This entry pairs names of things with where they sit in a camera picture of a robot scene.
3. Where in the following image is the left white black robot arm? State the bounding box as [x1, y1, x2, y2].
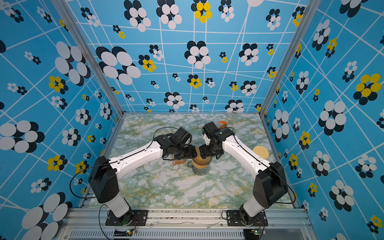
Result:
[89, 128, 197, 219]

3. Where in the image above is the amber glass carafe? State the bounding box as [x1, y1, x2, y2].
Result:
[172, 159, 186, 166]

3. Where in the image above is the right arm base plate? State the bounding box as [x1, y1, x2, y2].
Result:
[224, 210, 269, 228]

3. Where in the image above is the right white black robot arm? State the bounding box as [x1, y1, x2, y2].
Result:
[199, 122, 290, 226]

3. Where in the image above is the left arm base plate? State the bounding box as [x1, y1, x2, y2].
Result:
[105, 210, 149, 226]

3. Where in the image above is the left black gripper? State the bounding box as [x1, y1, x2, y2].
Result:
[175, 144, 200, 160]

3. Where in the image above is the aluminium front rail frame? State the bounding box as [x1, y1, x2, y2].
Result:
[57, 208, 317, 240]

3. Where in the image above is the grey glass carafe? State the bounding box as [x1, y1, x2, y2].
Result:
[187, 162, 210, 176]

